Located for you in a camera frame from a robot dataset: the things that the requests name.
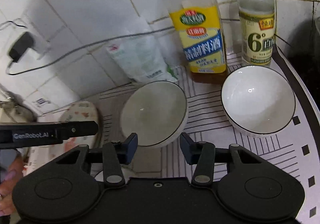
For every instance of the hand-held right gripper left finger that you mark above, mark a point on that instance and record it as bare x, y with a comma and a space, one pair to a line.
131, 148

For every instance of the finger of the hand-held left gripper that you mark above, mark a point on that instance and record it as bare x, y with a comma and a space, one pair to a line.
80, 129

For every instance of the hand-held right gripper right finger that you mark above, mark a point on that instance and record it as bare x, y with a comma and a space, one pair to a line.
186, 148

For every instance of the oval rabbit print plate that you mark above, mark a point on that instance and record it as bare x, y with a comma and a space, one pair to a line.
80, 113

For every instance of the white bowl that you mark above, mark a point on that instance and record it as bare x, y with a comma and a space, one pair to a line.
152, 111
257, 103

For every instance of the person's left hand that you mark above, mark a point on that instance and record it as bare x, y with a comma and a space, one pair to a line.
8, 189

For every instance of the white salt bag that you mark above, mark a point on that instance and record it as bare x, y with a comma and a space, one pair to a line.
140, 59

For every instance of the black charger plug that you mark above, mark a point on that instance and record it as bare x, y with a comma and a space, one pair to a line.
21, 45

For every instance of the striped tablecloth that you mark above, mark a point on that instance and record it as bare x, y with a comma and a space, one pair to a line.
287, 159

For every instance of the yellow label cooking wine bottle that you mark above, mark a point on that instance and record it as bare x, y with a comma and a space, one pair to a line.
202, 39

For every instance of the clear vinegar bottle yellow cap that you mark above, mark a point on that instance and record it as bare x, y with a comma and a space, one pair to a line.
257, 34

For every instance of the black wok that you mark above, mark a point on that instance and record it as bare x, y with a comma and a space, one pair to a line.
303, 69

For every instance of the small wall sticker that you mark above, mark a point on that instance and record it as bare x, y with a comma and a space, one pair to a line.
42, 102

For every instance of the black plug in wall socket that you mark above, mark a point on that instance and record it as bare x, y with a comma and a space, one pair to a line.
37, 44

